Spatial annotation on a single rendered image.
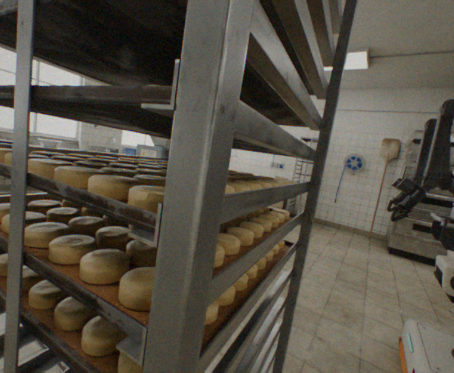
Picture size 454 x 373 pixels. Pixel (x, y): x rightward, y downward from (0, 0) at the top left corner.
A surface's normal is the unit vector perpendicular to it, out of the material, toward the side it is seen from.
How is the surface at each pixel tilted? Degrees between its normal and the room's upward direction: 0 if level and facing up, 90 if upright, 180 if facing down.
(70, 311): 0
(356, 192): 90
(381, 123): 90
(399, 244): 88
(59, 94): 90
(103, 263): 0
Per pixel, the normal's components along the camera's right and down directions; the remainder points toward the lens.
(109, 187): 0.29, 0.16
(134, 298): -0.12, 0.11
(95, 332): 0.15, -0.98
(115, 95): -0.46, 0.04
